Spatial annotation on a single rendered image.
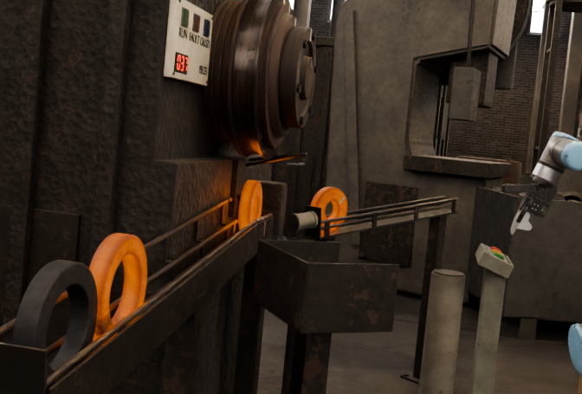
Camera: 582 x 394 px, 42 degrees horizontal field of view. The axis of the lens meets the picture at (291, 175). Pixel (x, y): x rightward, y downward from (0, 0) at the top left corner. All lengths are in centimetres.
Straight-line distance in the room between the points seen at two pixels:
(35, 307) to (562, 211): 336
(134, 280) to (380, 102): 358
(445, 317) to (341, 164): 232
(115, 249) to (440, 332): 169
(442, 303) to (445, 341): 13
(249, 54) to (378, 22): 299
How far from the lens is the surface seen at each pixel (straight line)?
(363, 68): 485
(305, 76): 205
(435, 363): 275
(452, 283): 269
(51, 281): 107
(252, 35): 193
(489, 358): 280
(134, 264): 134
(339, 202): 261
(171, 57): 171
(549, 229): 410
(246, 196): 207
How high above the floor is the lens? 97
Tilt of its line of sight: 3 degrees down
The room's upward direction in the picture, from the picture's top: 5 degrees clockwise
